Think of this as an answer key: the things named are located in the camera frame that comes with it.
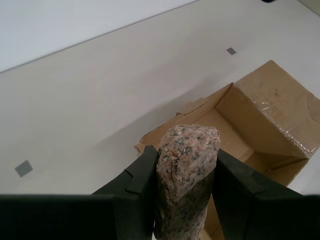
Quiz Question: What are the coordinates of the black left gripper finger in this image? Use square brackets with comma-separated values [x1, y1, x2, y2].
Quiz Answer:
[213, 148, 320, 240]
[0, 145, 160, 240]

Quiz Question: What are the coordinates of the pinkish granite rock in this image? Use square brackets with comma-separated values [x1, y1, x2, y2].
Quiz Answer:
[152, 124, 221, 240]

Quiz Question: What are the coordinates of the brown cardboard box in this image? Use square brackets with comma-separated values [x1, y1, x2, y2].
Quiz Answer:
[134, 59, 320, 240]

